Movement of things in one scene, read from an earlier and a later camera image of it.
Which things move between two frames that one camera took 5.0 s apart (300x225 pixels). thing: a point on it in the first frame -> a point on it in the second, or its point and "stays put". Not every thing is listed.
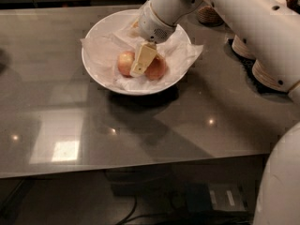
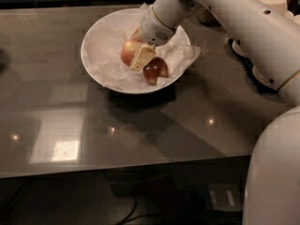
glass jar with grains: (209, 17) stays put
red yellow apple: (125, 63) -> (128, 51)
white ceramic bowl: (120, 58) stays put
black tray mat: (247, 65) stays put
